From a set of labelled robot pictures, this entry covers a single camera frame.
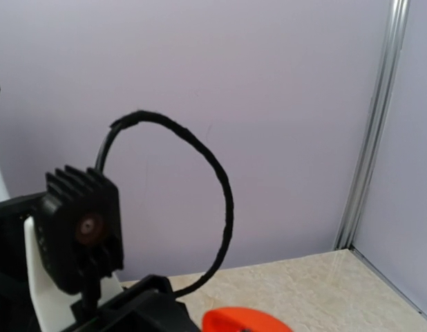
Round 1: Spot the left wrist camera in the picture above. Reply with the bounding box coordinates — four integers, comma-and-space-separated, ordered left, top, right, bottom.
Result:
23, 165, 126, 332

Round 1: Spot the red round object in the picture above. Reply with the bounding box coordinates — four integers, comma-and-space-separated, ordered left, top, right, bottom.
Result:
201, 306, 292, 332

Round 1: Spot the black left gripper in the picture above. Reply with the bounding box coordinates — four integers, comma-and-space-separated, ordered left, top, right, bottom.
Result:
70, 275, 200, 331

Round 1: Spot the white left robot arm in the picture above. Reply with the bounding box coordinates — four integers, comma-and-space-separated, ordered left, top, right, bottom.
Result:
0, 171, 198, 331

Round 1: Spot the left aluminium frame post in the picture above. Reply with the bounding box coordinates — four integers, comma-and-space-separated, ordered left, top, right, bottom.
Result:
334, 0, 427, 321

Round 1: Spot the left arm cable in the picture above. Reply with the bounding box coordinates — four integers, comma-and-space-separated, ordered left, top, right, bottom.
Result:
95, 109, 234, 300

